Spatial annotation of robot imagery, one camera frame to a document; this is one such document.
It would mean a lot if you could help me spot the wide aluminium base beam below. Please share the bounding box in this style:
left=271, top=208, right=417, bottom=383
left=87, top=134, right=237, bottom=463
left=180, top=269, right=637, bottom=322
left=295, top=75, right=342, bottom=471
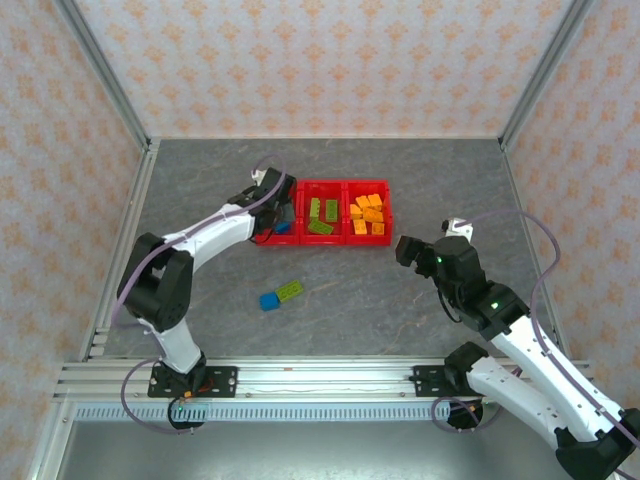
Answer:
left=52, top=357, right=601, bottom=404

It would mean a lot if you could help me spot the shiny metal sheet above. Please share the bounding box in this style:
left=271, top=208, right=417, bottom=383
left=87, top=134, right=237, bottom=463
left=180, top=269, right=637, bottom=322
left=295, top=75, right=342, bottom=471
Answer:
left=54, top=418, right=571, bottom=480

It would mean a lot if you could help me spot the thin aluminium wall rail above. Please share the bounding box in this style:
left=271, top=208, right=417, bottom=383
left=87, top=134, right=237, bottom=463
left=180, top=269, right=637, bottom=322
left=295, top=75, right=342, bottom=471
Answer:
left=148, top=132, right=505, bottom=142

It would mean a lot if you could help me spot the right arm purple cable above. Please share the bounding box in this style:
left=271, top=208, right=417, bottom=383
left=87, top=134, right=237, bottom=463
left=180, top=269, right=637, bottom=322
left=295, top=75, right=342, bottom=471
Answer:
left=432, top=208, right=640, bottom=480

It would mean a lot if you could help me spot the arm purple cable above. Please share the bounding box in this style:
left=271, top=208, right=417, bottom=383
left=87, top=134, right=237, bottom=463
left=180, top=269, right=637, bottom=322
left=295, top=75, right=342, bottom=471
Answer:
left=110, top=154, right=289, bottom=436
left=432, top=208, right=640, bottom=480

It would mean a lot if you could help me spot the aluminium floor rail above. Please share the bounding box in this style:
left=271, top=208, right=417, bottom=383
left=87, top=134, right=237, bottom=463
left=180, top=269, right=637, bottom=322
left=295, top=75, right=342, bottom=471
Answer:
left=499, top=139, right=574, bottom=361
left=79, top=139, right=161, bottom=362

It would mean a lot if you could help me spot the grey slotted cable duct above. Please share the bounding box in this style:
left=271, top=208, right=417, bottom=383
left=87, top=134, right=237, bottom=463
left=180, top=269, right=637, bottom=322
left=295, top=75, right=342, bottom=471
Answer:
left=73, top=402, right=454, bottom=422

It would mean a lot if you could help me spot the aluminium upright post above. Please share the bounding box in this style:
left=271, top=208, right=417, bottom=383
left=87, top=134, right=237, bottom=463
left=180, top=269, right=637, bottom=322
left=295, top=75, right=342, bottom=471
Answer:
left=53, top=0, right=154, bottom=151
left=499, top=0, right=599, bottom=151

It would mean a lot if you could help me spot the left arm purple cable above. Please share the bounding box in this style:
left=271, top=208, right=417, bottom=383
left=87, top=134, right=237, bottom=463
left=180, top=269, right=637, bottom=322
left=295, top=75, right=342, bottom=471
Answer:
left=110, top=154, right=289, bottom=436

